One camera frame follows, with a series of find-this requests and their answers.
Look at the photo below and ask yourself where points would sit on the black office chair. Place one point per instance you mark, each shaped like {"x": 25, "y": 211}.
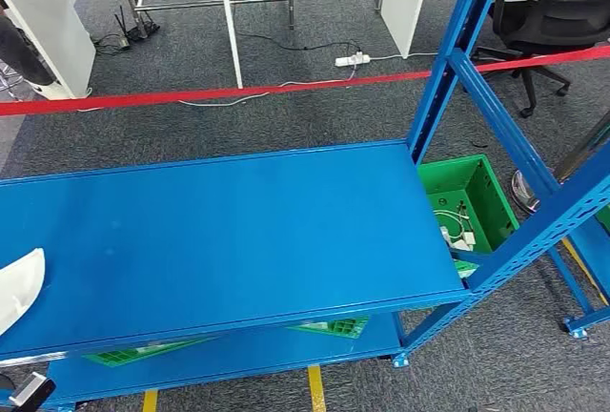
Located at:
{"x": 562, "y": 11}

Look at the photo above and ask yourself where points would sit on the black router with antennas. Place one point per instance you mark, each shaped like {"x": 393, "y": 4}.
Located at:
{"x": 138, "y": 30}

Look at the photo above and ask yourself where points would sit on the person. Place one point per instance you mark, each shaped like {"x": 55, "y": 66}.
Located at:
{"x": 19, "y": 49}

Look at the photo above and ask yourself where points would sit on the red barrier belt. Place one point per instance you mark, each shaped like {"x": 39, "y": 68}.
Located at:
{"x": 191, "y": 96}

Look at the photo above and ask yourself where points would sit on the white power strip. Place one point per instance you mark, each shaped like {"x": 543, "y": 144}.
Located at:
{"x": 350, "y": 60}

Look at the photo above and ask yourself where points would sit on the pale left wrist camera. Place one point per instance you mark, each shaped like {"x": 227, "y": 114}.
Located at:
{"x": 31, "y": 390}

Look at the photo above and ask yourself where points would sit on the chrome stool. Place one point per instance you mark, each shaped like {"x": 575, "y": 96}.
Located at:
{"x": 7, "y": 80}

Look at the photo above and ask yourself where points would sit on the white plastic car part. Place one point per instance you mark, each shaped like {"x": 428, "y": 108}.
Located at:
{"x": 19, "y": 289}

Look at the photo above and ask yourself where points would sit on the green plastic crate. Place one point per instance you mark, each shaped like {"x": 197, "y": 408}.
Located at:
{"x": 142, "y": 353}
{"x": 481, "y": 194}
{"x": 338, "y": 327}
{"x": 604, "y": 216}

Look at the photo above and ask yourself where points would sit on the chrome barrier stanchion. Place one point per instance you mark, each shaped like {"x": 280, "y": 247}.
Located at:
{"x": 524, "y": 191}

